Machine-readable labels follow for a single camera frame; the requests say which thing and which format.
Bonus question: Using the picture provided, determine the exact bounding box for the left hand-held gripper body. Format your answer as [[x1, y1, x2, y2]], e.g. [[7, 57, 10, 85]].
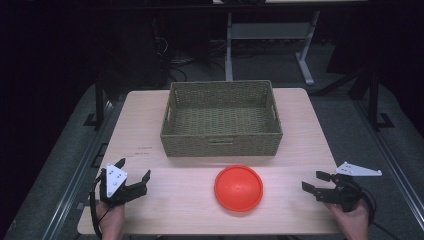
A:
[[98, 162, 148, 208]]

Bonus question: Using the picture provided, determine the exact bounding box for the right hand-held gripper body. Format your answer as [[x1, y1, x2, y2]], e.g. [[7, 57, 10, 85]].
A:
[[319, 161, 383, 213]]

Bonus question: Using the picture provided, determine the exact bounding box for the person's left hand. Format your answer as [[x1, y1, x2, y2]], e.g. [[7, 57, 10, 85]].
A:
[[96, 202, 126, 240]]

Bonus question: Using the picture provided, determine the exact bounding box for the person's right hand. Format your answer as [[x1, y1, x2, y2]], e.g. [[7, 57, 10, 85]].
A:
[[324, 198, 370, 240]]

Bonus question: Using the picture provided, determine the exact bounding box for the black metal stand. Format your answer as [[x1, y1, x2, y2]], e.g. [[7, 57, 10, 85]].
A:
[[349, 71, 395, 131], [83, 74, 116, 128]]

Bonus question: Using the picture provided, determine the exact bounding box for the orange round plate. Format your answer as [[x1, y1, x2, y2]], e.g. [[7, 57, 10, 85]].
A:
[[213, 164, 264, 213]]

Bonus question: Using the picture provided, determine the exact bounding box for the green woven basket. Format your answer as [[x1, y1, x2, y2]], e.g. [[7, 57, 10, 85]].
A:
[[159, 79, 284, 158]]

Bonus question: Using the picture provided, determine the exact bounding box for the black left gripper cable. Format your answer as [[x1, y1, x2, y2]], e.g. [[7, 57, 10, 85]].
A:
[[88, 173, 111, 240]]

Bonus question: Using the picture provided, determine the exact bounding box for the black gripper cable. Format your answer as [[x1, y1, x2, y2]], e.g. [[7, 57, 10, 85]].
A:
[[88, 173, 111, 240], [353, 181, 399, 240]]

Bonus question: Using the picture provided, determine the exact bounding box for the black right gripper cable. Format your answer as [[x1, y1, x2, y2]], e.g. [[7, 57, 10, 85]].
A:
[[353, 181, 399, 240]]

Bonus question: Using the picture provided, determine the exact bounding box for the bundle of floor cables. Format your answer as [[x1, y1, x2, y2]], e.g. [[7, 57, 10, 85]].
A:
[[154, 36, 228, 83]]

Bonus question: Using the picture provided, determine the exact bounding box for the white metal desk frame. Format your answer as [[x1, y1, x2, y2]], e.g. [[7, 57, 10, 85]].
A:
[[224, 9, 321, 86]]

